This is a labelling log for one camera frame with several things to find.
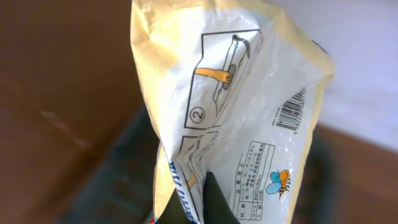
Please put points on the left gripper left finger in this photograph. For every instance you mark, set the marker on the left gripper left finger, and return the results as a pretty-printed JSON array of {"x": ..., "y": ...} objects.
[{"x": 173, "y": 213}]

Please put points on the grey plastic mesh basket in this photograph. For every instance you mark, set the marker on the grey plastic mesh basket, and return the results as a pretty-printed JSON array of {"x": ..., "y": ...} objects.
[{"x": 121, "y": 188}]

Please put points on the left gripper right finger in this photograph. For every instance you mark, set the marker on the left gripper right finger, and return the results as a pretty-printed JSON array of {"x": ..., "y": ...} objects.
[{"x": 216, "y": 209}]

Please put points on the yellow white wipes pack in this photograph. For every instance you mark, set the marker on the yellow white wipes pack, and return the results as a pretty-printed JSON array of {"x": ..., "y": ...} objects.
[{"x": 233, "y": 88}]

